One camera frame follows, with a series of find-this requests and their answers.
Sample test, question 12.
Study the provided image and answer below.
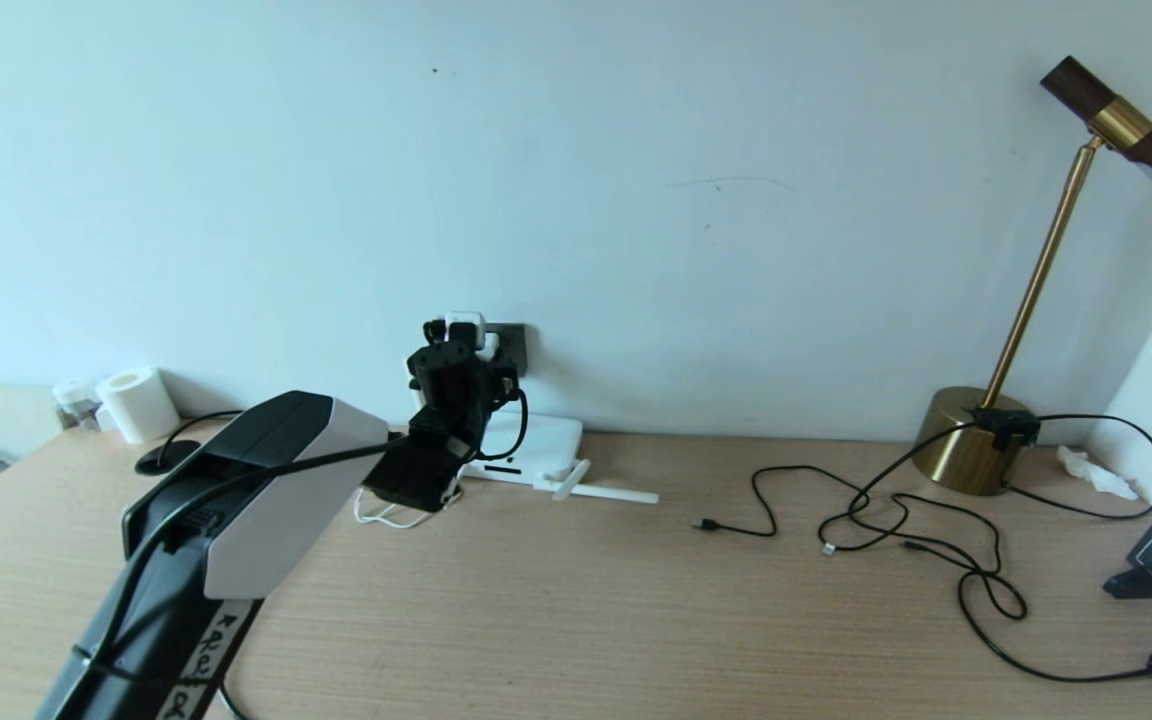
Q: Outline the white power adapter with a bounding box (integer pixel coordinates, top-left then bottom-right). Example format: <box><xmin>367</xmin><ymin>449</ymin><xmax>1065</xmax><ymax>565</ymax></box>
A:
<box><xmin>444</xmin><ymin>311</ymin><xmax>499</xmax><ymax>363</ymax></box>

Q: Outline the white router with antennas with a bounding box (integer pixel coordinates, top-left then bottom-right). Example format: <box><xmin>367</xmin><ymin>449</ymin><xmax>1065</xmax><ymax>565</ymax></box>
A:
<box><xmin>461</xmin><ymin>413</ymin><xmax>659</xmax><ymax>504</ymax></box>

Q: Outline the white toilet paper roll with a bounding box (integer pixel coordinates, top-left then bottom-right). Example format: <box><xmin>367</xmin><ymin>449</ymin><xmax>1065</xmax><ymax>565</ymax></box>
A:
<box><xmin>96</xmin><ymin>366</ymin><xmax>181</xmax><ymax>445</ymax></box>

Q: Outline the small jar with white lid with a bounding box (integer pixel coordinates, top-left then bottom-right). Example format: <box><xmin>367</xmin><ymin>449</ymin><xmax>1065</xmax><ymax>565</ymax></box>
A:
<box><xmin>52</xmin><ymin>378</ymin><xmax>104</xmax><ymax>433</ymax></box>

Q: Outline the brass desk lamp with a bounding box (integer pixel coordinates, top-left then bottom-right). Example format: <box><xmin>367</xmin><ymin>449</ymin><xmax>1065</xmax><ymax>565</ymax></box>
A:
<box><xmin>913</xmin><ymin>55</ymin><xmax>1152</xmax><ymax>498</ymax></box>

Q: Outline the crumpled white tissue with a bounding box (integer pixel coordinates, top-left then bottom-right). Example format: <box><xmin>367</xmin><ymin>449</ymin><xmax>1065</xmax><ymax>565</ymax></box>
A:
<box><xmin>1056</xmin><ymin>444</ymin><xmax>1140</xmax><ymax>501</ymax></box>

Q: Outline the grey wall socket plate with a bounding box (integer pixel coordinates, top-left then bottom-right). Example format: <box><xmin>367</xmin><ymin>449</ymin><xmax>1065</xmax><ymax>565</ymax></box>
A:
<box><xmin>484</xmin><ymin>322</ymin><xmax>527</xmax><ymax>373</ymax></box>

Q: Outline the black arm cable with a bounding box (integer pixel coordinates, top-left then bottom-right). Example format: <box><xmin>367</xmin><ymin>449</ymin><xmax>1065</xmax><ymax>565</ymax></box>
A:
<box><xmin>66</xmin><ymin>388</ymin><xmax>529</xmax><ymax>691</ymax></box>

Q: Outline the thick black desk cable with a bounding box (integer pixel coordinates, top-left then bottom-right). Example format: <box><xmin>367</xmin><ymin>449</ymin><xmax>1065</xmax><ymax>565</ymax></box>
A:
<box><xmin>156</xmin><ymin>410</ymin><xmax>245</xmax><ymax>463</ymax></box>

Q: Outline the black multi-head USB cable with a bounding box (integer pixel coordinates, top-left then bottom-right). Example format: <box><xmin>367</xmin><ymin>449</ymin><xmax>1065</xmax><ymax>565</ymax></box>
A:
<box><xmin>691</xmin><ymin>465</ymin><xmax>1029</xmax><ymax>621</ymax></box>

